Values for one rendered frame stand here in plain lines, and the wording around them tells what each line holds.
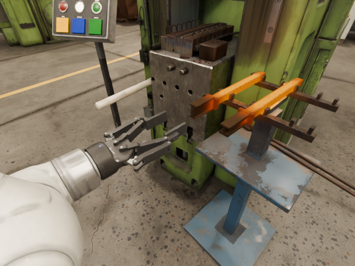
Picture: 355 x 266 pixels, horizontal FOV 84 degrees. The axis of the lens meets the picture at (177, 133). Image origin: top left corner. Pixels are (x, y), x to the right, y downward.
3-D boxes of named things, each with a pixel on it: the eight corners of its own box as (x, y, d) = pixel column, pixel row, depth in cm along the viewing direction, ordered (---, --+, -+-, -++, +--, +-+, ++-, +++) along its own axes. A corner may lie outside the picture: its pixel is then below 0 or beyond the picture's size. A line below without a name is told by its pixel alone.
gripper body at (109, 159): (88, 166, 45) (123, 147, 50) (106, 189, 40) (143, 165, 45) (78, 141, 40) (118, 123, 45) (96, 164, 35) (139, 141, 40)
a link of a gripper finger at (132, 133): (120, 157, 45) (114, 154, 45) (146, 130, 53) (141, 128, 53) (116, 143, 42) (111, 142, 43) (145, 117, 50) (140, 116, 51)
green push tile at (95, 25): (101, 34, 103) (101, 19, 102) (88, 33, 104) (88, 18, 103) (103, 35, 104) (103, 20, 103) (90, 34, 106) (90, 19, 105)
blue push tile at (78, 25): (83, 33, 104) (84, 18, 103) (71, 32, 106) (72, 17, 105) (86, 34, 106) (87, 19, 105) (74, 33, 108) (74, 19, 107)
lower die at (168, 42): (192, 57, 94) (193, 37, 88) (160, 49, 103) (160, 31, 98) (232, 39, 119) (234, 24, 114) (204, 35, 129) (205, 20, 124)
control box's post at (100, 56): (122, 150, 176) (89, 8, 108) (120, 148, 178) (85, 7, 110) (125, 147, 178) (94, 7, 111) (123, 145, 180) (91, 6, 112)
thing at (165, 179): (187, 217, 127) (187, 216, 126) (128, 173, 155) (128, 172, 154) (217, 178, 151) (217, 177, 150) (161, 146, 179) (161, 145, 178)
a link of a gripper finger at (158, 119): (147, 130, 52) (145, 129, 52) (167, 120, 55) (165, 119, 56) (146, 121, 50) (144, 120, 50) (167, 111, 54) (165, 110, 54)
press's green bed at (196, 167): (197, 193, 140) (203, 144, 111) (159, 168, 159) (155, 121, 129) (232, 151, 174) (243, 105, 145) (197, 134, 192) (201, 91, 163)
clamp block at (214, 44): (214, 62, 88) (215, 47, 84) (198, 58, 92) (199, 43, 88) (226, 55, 95) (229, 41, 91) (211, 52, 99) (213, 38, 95)
